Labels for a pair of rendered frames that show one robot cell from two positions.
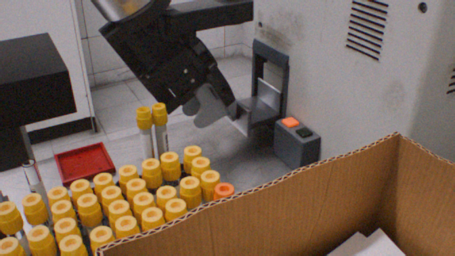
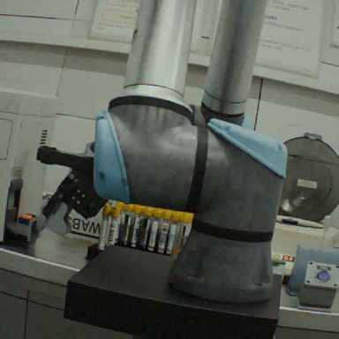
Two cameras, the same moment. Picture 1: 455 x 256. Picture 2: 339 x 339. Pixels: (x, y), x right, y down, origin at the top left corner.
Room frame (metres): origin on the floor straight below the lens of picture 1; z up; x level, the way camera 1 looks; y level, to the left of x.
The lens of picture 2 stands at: (1.61, 1.11, 1.16)
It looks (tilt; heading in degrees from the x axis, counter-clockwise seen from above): 3 degrees down; 216
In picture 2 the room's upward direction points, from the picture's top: 10 degrees clockwise
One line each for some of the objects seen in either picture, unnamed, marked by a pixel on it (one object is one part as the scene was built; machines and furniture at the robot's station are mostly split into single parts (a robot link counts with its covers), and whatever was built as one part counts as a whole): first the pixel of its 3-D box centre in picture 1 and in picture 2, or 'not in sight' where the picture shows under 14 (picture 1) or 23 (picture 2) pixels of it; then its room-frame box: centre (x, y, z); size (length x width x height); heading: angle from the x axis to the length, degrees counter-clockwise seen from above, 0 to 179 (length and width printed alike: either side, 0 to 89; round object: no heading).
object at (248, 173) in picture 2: not in sight; (238, 173); (0.61, 0.50, 1.11); 0.13 x 0.12 x 0.14; 131
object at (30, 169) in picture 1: (42, 204); (175, 247); (0.27, 0.18, 0.93); 0.01 x 0.01 x 0.10; 27
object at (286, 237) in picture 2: not in sight; (283, 246); (-0.05, 0.25, 0.94); 0.30 x 0.24 x 0.12; 20
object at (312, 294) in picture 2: not in sight; (319, 283); (0.22, 0.48, 0.92); 0.13 x 0.07 x 0.08; 29
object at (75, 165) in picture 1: (84, 162); not in sight; (0.41, 0.19, 0.88); 0.07 x 0.07 x 0.01; 29
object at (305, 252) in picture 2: not in sight; (315, 271); (0.13, 0.43, 0.92); 0.10 x 0.07 x 0.10; 126
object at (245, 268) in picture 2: not in sight; (227, 256); (0.60, 0.50, 0.99); 0.15 x 0.15 x 0.10
